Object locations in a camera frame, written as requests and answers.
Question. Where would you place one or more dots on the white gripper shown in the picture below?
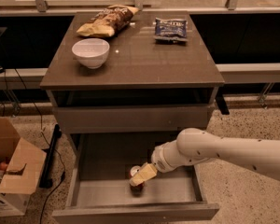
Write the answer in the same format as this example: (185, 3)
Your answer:
(159, 160)

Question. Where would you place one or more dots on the red coke can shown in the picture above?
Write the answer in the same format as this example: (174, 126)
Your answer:
(136, 181)

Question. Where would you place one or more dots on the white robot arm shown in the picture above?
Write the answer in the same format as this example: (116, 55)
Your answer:
(193, 146)

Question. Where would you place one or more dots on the open grey middle drawer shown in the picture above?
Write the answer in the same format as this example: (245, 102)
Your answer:
(100, 192)

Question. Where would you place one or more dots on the grey drawer cabinet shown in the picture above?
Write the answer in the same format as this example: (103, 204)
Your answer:
(139, 70)

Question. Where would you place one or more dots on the closed grey top drawer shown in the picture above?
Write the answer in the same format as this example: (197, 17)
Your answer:
(126, 119)

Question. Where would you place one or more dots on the black power strip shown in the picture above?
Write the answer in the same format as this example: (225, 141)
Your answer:
(45, 180)

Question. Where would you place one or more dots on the brown cardboard box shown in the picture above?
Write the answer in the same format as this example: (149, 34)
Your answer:
(21, 165)

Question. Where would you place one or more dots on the white ceramic bowl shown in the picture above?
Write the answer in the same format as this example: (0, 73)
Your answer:
(91, 52)

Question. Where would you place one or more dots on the blue snack bag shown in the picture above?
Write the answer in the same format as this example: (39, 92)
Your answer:
(171, 30)

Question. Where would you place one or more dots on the brown yellow chip bag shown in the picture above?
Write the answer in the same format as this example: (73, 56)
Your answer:
(108, 22)

